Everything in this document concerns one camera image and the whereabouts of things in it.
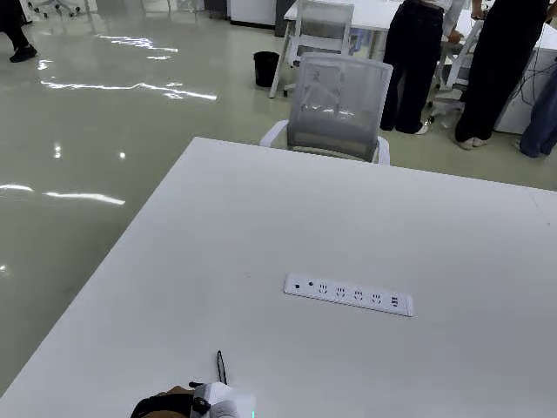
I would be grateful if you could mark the black waste bin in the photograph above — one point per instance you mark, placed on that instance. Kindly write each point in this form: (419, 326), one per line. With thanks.
(265, 69)

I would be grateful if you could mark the white office chair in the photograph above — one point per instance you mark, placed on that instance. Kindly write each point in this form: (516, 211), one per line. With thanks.
(452, 74)

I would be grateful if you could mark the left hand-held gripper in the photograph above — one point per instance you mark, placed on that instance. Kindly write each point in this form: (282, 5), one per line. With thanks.
(226, 402)

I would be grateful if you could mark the grey mesh office chair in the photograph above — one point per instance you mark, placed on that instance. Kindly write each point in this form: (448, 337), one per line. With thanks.
(337, 109)
(324, 26)

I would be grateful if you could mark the white power strip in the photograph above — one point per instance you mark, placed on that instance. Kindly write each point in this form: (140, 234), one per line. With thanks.
(348, 294)

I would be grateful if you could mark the person's left hand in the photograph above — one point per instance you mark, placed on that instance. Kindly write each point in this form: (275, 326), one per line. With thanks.
(163, 405)

